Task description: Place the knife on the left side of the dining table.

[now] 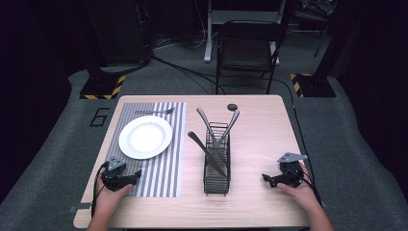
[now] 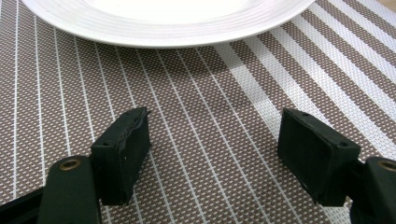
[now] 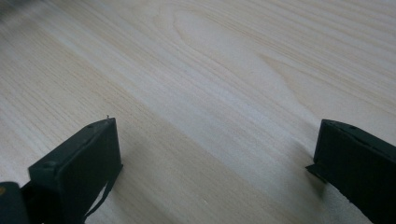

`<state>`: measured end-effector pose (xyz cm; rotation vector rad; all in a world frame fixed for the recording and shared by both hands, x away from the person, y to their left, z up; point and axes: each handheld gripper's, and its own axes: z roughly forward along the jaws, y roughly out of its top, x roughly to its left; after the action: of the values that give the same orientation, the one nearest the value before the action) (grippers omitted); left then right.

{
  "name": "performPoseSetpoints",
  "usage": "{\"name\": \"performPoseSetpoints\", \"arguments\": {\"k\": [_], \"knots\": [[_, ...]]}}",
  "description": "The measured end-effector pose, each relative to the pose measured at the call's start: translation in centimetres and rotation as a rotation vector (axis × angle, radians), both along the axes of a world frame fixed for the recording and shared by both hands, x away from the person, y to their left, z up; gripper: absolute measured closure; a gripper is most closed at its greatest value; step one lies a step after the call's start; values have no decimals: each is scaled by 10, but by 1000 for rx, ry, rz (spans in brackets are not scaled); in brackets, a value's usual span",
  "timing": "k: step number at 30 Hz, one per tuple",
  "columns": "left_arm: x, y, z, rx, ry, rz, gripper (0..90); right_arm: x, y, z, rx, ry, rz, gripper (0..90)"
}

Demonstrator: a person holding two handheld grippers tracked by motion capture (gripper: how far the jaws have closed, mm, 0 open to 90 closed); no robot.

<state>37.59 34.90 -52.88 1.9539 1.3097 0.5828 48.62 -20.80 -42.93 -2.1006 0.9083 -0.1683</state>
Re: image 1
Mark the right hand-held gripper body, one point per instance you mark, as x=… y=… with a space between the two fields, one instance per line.
x=290 y=173

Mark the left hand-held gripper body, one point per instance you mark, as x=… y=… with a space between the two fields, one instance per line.
x=116 y=179

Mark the person's left hand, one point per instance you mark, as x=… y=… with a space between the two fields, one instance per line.
x=107 y=199

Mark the person's right hand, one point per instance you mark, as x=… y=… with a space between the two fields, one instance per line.
x=303 y=195

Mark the grey striped placemat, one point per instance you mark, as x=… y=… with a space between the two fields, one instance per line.
x=160 y=173

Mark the white round plate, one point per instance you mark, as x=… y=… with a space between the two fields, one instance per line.
x=145 y=137

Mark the grey tape strip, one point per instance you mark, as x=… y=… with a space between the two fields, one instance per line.
x=80 y=207

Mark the silver fork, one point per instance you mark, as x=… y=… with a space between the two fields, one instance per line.
x=154 y=112

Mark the black round table grommet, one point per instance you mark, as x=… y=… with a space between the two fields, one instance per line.
x=232 y=107

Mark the black stand with striped base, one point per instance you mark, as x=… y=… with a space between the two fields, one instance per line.
x=316 y=85
x=101 y=86

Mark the black folding chair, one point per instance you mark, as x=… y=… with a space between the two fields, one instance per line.
x=247 y=48

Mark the white metal desk frame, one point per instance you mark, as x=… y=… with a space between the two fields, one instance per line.
x=209 y=32

